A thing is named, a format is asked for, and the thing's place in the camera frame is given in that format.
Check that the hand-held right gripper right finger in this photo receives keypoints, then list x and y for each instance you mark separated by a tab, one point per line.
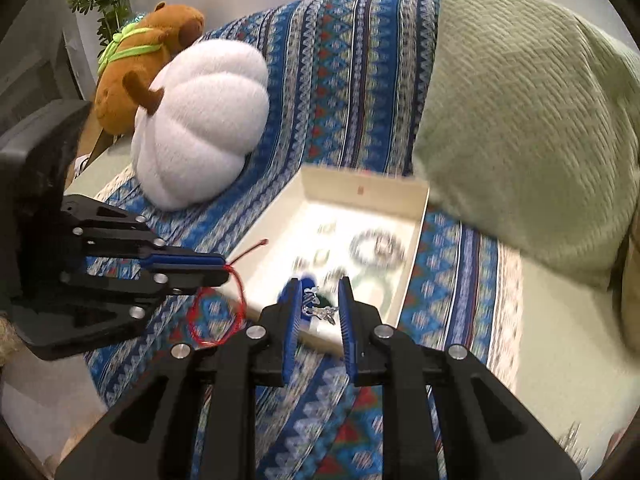
346	330

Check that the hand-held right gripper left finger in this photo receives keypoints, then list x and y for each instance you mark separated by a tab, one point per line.
291	340

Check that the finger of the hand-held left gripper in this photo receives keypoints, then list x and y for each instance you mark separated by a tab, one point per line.
200	276
190	260

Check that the silver ornate pendant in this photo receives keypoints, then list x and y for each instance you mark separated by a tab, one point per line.
320	314

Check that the cream box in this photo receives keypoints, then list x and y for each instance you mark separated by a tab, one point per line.
380	200

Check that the brown capybara plush toy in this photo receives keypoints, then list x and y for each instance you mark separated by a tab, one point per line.
120	90

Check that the white pumpkin plush pillow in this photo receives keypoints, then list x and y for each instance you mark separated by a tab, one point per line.
200	125

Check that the blue patterned blanket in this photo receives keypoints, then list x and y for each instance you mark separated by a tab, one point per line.
350	85

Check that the green textured pillow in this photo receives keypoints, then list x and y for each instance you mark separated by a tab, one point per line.
525	110

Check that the beige sheep cushion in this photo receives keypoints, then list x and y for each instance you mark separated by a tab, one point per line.
631	290

